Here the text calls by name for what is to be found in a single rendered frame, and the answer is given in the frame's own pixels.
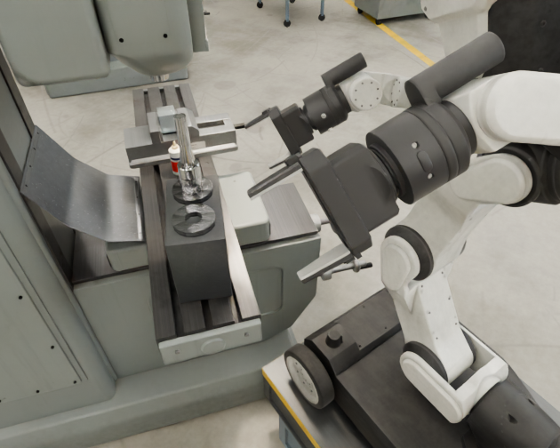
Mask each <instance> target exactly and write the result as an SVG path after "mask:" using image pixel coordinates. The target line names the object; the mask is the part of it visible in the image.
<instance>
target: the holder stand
mask: <svg viewBox="0 0 560 448"><path fill-rule="evenodd" d="M202 182H203V189H202V190H201V191H200V192H198V193H196V194H186V193H184V192H183V191H182V190H181V185H180V179H172V180H167V181H166V214H165V250H166V253H167V257H168V260H169V263H170V267H171V271H172V276H173V280H174V283H175V287H176V291H177V293H178V297H179V301H180V303H183V302H190V301H196V300H208V299H215V298H221V297H227V296H232V294H233V293H232V286H231V278H230V271H229V263H228V248H227V241H226V234H225V226H224V219H223V211H222V203H221V196H220V183H219V176H218V175H217V174H216V175H207V176H202Z"/></svg>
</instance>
